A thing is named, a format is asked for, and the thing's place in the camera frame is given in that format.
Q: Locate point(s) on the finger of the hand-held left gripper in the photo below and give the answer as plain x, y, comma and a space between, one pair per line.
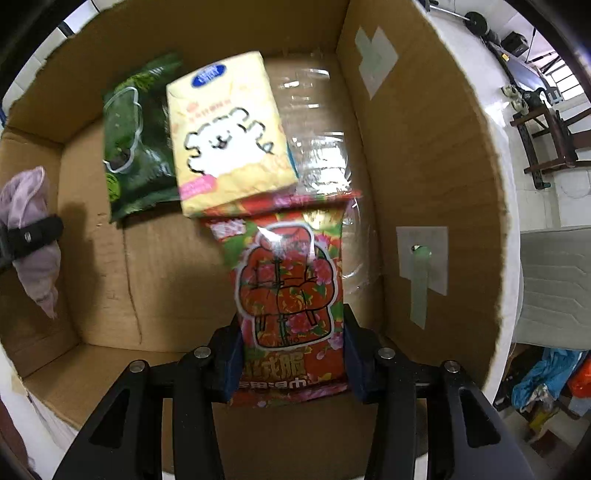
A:
27, 240

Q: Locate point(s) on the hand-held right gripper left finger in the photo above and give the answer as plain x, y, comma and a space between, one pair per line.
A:
229, 369

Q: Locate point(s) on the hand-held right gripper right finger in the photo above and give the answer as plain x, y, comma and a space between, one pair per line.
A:
358, 369

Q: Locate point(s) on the red floral tissue pack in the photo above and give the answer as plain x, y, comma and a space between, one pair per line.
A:
288, 300

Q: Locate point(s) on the green tissue pack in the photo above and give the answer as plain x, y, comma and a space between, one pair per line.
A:
134, 138

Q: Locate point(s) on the cardboard box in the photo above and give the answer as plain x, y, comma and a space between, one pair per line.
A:
415, 184

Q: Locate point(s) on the yellow tissue pack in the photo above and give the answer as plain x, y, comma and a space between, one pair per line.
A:
226, 134

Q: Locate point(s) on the blue plastic bag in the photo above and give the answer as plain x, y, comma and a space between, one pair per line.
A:
542, 378

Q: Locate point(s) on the grey mattress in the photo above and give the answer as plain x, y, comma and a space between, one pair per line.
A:
554, 286

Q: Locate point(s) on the dark wooden chair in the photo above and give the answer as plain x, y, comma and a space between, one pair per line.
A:
549, 134

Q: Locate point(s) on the black box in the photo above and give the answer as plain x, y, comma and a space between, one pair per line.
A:
515, 44

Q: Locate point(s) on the barbell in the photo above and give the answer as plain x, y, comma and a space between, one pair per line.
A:
461, 18

